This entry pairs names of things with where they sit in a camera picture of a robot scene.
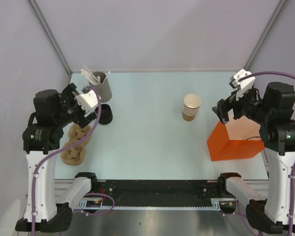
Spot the stack of brown paper cups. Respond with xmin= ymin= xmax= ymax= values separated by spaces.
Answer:
xmin=182 ymin=94 xmax=202 ymax=122

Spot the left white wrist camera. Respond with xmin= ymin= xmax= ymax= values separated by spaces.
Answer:
xmin=75 ymin=88 xmax=101 ymax=113

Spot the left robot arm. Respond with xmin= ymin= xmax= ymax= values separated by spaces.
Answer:
xmin=15 ymin=83 xmax=101 ymax=235

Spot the grey cylindrical straw holder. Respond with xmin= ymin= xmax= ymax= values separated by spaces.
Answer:
xmin=89 ymin=71 xmax=112 ymax=103

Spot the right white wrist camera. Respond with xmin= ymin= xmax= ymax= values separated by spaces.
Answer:
xmin=230 ymin=69 xmax=255 ymax=101

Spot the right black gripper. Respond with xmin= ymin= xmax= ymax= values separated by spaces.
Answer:
xmin=212 ymin=84 xmax=272 ymax=124

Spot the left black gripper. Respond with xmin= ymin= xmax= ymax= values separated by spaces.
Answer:
xmin=54 ymin=83 xmax=99 ymax=127

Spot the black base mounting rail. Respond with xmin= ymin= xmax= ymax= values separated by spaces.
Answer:
xmin=91 ymin=180 xmax=235 ymax=207

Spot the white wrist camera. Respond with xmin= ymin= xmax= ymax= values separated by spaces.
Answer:
xmin=230 ymin=69 xmax=255 ymax=101
xmin=75 ymin=88 xmax=101 ymax=113

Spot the stack of black lids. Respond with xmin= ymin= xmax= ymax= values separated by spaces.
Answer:
xmin=99 ymin=104 xmax=113 ymax=125

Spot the orange paper bag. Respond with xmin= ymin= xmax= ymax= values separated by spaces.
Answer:
xmin=207 ymin=114 xmax=265 ymax=161

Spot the white slotted cable duct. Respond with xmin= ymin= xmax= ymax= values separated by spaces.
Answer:
xmin=72 ymin=198 xmax=238 ymax=211

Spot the brown pulp cup carrier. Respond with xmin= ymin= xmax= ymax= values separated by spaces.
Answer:
xmin=60 ymin=123 xmax=93 ymax=167

